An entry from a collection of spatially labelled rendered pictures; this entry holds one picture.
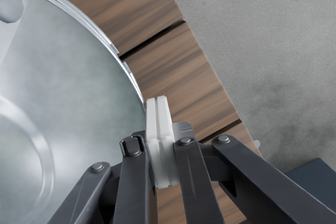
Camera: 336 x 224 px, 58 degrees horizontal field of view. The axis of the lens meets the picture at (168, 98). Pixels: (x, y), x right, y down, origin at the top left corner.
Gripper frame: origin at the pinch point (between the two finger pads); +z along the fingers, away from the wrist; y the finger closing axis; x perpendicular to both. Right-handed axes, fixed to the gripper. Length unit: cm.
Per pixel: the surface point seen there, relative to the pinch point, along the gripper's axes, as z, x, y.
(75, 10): 4.1, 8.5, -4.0
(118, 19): 5.4, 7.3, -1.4
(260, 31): 40.3, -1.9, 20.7
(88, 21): 4.6, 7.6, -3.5
